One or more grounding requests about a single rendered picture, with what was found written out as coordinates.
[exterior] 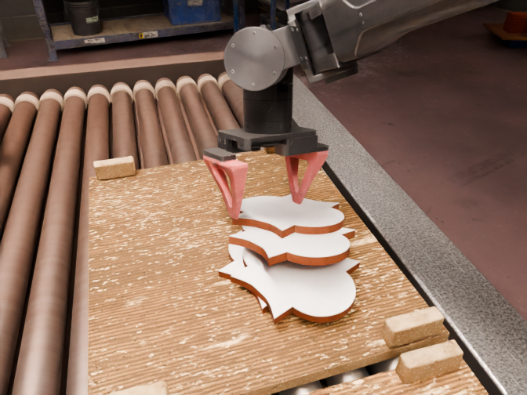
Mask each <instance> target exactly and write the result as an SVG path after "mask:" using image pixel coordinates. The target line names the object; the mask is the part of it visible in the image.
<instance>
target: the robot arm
mask: <svg viewBox="0 0 527 395"><path fill-rule="evenodd" d="M497 1H499V0H310V1H308V2H305V3H303V4H300V5H297V6H295V7H292V8H290V9H287V10H286V12H287V15H288V18H289V21H288V26H285V27H281V28H279V29H277V30H274V31H273V29H272V27H268V26H267V25H265V24H261V26H260V27H246V28H243V29H241V30H240V31H238V32H236V33H235V34H234V35H233V36H232V37H231V38H230V40H229V41H228V43H227V45H226V48H225V50H224V67H225V70H226V72H227V75H228V77H229V78H230V79H231V80H232V81H233V83H235V84H236V85H237V86H238V87H240V88H242V89H243V128H240V129H226V130H219V131H218V136H217V143H218V147H216V148H209V149H204V150H203V161H204V162H205V164H206V166H207V168H208V170H209V171H210V173H211V175H212V177H213V178H214V180H215V182H216V184H217V186H218V187H219V189H220V192H221V194H222V196H223V199H224V202H225V205H226V207H227V210H228V213H229V215H230V217H232V218H233V219H238V217H239V213H240V210H241V206H242V199H243V194H244V189H245V181H246V177H247V172H248V164H246V163H245V162H242V161H238V160H236V153H241V152H246V151H252V150H260V148H261V147H274V153H275V154H278V155H281V156H285V163H286V168H287V173H288V177H289V186H290V191H291V195H292V199H293V202H294V203H297V204H298V205H300V204H302V201H303V199H304V197H305V195H306V193H307V191H308V189H309V187H310V185H311V183H312V181H313V179H314V178H315V177H316V175H317V173H318V171H319V170H320V168H321V167H322V165H323V164H324V162H325V160H326V158H327V157H328V155H329V145H326V144H323V143H318V136H316V132H317V130H315V129H309V128H304V127H299V126H295V125H292V122H293V84H290V83H293V67H294V66H296V65H298V64H301V67H302V70H303V71H305V73H306V76H307V80H308V82H309V84H311V83H313V82H317V81H320V80H322V79H325V83H326V84H329V83H332V82H335V81H338V80H340V79H343V78H347V77H350V76H351V75H354V74H357V73H358V69H357V67H358V63H357V60H360V59H363V58H366V57H367V56H371V55H373V54H376V53H379V52H381V50H382V49H385V48H387V47H389V46H391V45H392V44H393V43H394V42H395V41H396V40H397V39H399V38H400V37H401V36H403V35H404V34H407V33H408V32H410V31H414V30H416V29H418V28H421V27H425V26H427V25H430V24H434V23H436V22H438V21H441V20H445V19H448V18H450V17H453V16H456V15H459V14H461V13H465V12H468V11H471V10H472V9H477V8H479V7H482V6H484V5H488V4H490V3H493V2H497ZM297 17H299V19H300V24H301V27H302V29H303V34H304V37H305V40H306V43H307V47H308V50H309V53H310V55H311V60H312V63H313V65H314V70H315V73H316V74H314V71H313V68H312V65H311V61H310V58H309V55H308V52H307V48H306V45H305V42H304V39H303V35H302V32H301V30H300V25H299V22H298V19H297ZM299 159H303V160H305V161H308V167H307V170H306V172H305V174H304V177H303V180H302V183H301V185H300V189H299V187H298V168H299ZM226 175H228V177H229V180H230V185H231V192H230V189H229V186H228V182H227V177H226ZM231 193H232V197H231Z"/></svg>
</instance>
